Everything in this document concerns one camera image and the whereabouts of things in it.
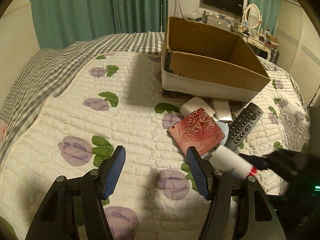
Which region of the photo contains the light blue case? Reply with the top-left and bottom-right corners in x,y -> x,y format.
216,121 -> 229,145

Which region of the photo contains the brown cardboard box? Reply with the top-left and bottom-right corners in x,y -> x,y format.
161,16 -> 270,102

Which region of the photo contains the white louvered wardrobe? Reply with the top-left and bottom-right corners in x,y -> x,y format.
276,0 -> 319,106

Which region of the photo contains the white dressing table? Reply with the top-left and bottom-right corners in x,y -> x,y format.
239,33 -> 280,64

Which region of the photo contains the white floral quilted blanket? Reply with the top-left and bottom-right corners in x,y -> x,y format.
0,51 -> 311,240

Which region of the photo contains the grey checkered bed sheet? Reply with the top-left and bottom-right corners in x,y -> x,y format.
1,32 -> 164,156

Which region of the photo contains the silver mini fridge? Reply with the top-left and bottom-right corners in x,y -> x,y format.
203,14 -> 238,31

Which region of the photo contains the red rose patterned box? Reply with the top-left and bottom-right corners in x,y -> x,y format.
168,108 -> 225,156

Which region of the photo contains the green curtain left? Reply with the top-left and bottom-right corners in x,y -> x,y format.
30,0 -> 168,49

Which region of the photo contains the white bottle red cap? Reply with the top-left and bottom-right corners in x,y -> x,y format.
208,145 -> 257,179

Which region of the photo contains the oval white mirror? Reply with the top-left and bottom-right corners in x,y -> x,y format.
242,3 -> 262,29

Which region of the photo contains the white rectangular box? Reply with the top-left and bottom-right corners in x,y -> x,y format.
212,99 -> 233,121

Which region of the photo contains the black remote control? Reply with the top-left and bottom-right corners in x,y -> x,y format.
225,102 -> 263,151

